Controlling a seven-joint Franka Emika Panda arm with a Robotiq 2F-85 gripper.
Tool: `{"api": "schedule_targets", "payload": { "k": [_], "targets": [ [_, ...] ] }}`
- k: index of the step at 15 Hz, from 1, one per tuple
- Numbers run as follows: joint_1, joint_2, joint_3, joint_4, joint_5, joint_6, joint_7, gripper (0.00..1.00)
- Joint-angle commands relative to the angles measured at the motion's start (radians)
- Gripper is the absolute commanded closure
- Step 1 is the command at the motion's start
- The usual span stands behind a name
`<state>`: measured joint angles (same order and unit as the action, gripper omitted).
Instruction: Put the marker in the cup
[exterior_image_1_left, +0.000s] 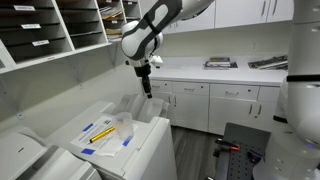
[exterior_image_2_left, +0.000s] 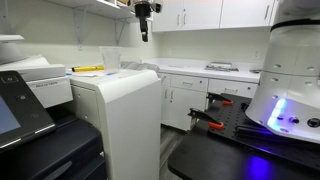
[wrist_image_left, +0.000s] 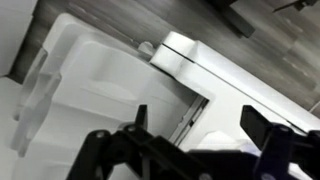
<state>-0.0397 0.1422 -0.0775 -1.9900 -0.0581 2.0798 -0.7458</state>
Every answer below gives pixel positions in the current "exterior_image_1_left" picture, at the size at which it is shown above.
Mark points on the stacked documents pile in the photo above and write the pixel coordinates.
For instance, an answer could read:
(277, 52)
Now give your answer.
(111, 11)
(114, 33)

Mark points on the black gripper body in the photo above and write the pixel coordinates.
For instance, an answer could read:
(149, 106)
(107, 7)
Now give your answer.
(143, 71)

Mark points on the white printer finisher unit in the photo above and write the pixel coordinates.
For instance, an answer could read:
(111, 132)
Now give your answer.
(146, 156)

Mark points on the white lower drawer cabinets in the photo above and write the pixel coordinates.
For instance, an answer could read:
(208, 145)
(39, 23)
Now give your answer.
(200, 106)

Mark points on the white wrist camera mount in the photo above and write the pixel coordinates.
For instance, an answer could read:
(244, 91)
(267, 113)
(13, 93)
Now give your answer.
(156, 61)

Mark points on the office multifunction copier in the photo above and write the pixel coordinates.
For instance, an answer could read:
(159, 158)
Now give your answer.
(30, 156)

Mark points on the white mail sorter shelf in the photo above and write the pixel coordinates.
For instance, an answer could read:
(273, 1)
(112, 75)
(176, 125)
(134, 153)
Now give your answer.
(71, 23)

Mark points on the white upper wall cabinets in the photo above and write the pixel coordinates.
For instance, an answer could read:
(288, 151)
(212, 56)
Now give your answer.
(240, 11)

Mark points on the clear plastic cup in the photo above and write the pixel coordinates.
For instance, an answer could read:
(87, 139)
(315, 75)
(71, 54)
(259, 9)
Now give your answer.
(124, 128)

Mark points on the yellow marker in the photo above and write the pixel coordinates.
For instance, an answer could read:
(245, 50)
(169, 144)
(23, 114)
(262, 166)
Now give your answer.
(102, 134)

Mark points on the blue tape piece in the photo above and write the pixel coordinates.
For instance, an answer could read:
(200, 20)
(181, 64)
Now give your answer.
(88, 151)
(88, 127)

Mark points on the wall power outlet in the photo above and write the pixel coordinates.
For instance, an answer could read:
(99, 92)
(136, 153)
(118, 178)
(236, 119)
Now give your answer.
(254, 45)

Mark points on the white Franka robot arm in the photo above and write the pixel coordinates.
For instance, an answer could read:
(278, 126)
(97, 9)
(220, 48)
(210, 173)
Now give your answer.
(301, 100)

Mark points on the stack of books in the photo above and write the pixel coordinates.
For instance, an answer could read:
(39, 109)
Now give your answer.
(219, 62)

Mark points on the white countertop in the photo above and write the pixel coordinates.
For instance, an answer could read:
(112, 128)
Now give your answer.
(186, 71)

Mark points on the white printed paper sheet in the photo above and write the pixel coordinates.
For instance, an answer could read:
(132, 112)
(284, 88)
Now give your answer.
(96, 141)

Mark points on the white shelf label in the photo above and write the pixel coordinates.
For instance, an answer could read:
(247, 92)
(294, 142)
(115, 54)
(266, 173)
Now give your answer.
(24, 7)
(40, 42)
(30, 26)

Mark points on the black perforated mounting board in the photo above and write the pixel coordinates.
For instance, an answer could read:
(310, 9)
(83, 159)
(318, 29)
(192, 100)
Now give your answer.
(240, 156)

